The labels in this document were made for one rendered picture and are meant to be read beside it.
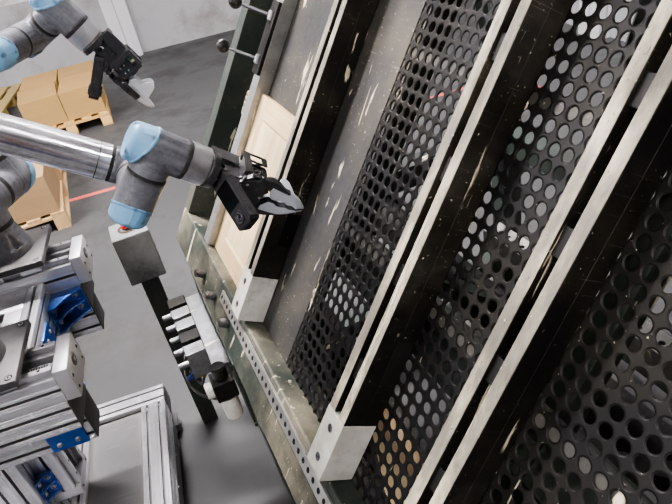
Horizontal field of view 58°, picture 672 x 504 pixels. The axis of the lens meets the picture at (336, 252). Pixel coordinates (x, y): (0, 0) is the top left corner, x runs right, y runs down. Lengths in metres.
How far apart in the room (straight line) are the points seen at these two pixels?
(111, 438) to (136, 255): 0.73
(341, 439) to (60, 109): 5.47
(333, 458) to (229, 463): 1.35
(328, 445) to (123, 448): 1.37
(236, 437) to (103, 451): 0.49
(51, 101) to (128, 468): 4.47
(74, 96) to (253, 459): 4.50
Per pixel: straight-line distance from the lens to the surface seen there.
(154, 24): 8.68
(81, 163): 1.26
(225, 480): 2.41
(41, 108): 6.28
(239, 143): 1.79
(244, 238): 1.69
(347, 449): 1.12
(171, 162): 1.13
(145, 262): 2.09
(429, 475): 0.90
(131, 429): 2.44
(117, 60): 1.67
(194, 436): 2.59
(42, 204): 4.47
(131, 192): 1.15
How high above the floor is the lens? 1.85
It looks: 34 degrees down
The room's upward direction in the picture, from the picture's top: 12 degrees counter-clockwise
